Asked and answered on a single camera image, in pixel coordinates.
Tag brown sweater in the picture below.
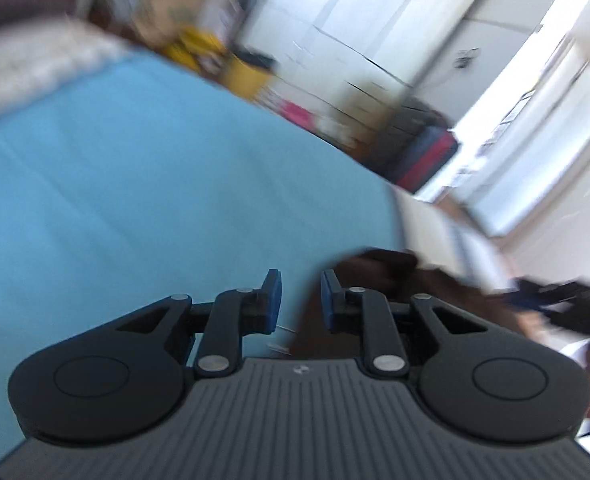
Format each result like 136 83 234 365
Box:
287 247 531 361

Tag blue striped bed sheet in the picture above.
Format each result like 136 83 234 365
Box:
0 50 521 466

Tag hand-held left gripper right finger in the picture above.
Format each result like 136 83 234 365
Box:
321 269 488 378

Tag grey slippers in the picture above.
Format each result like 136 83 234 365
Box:
320 115 356 146

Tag white wardrobe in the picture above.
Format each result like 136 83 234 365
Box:
235 0 506 126

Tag yellow trash bin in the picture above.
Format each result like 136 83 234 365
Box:
222 50 278 101

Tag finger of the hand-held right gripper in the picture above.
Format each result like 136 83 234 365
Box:
506 282 566 313

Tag pink slippers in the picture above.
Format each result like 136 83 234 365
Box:
277 100 316 128

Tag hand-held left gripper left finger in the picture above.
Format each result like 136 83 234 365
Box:
115 269 282 378

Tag red grey suitcase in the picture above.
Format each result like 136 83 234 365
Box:
375 97 461 193

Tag yellow plastic bag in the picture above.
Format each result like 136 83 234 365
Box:
162 27 228 73

